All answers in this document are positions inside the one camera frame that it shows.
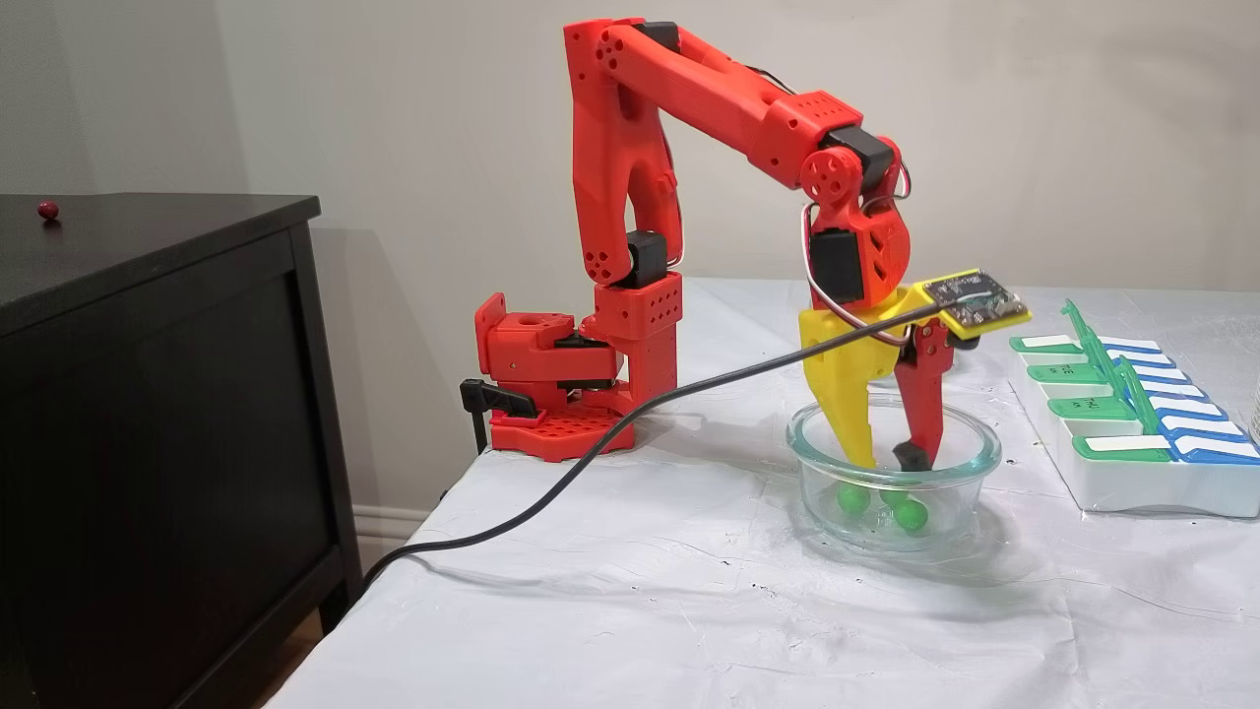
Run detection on weekly pill organizer box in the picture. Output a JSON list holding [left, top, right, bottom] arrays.
[[1008, 300, 1260, 519]]

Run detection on small clear glass bowl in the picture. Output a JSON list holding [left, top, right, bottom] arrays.
[[864, 340, 966, 391]]

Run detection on large clear glass bowl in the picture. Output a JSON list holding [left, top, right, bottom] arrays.
[[785, 394, 1003, 552]]

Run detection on white plastic table cover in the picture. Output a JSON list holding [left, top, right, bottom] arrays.
[[261, 278, 1260, 709]]

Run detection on black table clamp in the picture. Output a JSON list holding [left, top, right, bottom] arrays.
[[460, 379, 538, 452]]

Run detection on black wooden cabinet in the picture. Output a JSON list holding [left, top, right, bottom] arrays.
[[0, 193, 363, 709]]

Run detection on red white servo wire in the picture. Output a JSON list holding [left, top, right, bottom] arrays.
[[800, 162, 914, 348]]

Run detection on camera board on yellow mount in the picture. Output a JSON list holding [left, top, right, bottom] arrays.
[[915, 268, 1033, 342]]

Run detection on black cable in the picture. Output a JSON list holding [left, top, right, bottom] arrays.
[[359, 303, 948, 592]]

